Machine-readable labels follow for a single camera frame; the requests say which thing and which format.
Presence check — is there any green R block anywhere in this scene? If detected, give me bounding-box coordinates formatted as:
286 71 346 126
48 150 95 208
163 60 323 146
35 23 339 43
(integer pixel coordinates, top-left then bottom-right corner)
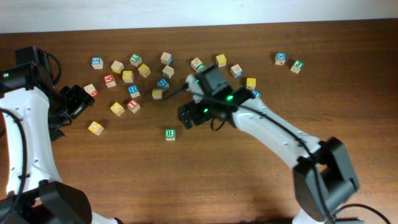
165 129 176 141

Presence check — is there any yellow S block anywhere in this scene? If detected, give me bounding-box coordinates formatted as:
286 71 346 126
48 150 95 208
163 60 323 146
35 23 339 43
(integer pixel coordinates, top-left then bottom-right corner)
138 63 150 78

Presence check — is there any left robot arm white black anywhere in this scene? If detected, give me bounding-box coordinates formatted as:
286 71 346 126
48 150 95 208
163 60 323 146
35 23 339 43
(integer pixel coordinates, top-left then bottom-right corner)
1 46 121 223

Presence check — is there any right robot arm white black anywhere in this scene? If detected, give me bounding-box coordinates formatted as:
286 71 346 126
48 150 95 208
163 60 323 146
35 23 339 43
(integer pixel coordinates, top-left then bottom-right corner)
178 65 359 223

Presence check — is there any wood block red side left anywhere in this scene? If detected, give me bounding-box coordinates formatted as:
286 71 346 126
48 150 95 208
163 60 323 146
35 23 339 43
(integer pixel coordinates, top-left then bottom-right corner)
84 84 98 97

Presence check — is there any yellow block far lower left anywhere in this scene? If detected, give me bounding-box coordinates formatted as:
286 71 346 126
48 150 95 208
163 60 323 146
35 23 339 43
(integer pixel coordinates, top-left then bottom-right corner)
88 121 104 136

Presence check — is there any red Y block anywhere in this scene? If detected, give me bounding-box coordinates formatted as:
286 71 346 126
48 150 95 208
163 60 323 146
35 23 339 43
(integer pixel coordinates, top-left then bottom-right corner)
103 75 116 88

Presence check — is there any yellow block centre left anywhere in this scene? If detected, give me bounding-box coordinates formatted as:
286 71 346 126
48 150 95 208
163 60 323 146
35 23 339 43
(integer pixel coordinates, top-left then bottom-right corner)
152 88 163 100

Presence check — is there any blue H block upper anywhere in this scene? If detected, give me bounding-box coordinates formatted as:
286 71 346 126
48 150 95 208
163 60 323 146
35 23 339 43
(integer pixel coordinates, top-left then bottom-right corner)
157 78 169 91

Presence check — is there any blue h block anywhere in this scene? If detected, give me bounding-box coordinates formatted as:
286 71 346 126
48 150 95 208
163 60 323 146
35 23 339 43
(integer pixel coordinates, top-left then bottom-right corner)
127 85 141 98
157 78 169 91

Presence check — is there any blue number five block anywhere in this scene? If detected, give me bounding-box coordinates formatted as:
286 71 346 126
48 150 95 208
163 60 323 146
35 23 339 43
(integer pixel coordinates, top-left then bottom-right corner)
91 57 103 70

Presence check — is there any green Z block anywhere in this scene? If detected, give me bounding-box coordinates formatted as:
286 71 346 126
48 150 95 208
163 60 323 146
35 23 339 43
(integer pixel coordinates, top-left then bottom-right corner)
196 63 206 73

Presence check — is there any plain wood block green side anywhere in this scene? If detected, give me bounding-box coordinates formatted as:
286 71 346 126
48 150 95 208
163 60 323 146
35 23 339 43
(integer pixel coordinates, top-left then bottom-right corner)
162 65 175 79

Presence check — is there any leaf wood block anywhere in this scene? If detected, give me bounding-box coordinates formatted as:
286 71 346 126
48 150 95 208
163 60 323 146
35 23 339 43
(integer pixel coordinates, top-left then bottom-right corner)
190 57 202 70

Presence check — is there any plain wood block left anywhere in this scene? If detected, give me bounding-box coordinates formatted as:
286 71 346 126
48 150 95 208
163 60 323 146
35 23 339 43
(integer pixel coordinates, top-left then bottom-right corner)
111 60 124 74

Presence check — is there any yellow G block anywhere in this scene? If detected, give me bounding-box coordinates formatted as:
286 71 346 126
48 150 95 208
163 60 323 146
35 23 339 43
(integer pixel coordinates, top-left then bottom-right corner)
122 70 134 83

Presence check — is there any red I block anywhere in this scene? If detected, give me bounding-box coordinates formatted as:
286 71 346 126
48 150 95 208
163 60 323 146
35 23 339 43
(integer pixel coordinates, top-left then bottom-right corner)
126 99 141 113

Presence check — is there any blue H block left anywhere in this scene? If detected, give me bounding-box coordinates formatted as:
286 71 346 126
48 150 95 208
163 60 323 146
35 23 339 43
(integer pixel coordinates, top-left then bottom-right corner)
127 85 141 98

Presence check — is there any wood block blue side right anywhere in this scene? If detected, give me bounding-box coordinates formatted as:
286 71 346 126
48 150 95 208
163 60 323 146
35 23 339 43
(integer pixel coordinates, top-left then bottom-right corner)
230 64 243 78

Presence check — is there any plain wood block blue side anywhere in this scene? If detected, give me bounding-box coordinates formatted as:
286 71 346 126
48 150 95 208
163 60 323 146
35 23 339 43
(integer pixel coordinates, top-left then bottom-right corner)
160 52 173 65

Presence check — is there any yellow block top centre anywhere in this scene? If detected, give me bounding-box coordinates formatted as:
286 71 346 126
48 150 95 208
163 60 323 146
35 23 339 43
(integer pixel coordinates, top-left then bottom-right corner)
216 54 227 67

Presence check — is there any yellow block right upper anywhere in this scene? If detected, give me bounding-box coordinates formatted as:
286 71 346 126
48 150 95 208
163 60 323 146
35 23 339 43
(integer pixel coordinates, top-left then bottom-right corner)
246 78 256 90

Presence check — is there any blue T block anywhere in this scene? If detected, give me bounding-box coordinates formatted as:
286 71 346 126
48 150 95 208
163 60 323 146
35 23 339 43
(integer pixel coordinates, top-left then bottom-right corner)
252 90 261 98

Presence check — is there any green L block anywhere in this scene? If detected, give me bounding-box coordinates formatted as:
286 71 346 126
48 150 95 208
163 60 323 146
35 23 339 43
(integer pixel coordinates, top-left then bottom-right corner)
129 54 142 67

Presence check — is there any blue X block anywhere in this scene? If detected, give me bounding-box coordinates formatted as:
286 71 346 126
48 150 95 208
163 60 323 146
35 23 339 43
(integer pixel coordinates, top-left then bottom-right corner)
275 52 287 65

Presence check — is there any green J block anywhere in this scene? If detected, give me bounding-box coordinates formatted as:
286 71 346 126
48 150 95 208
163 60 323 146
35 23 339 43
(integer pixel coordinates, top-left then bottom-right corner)
290 60 305 74

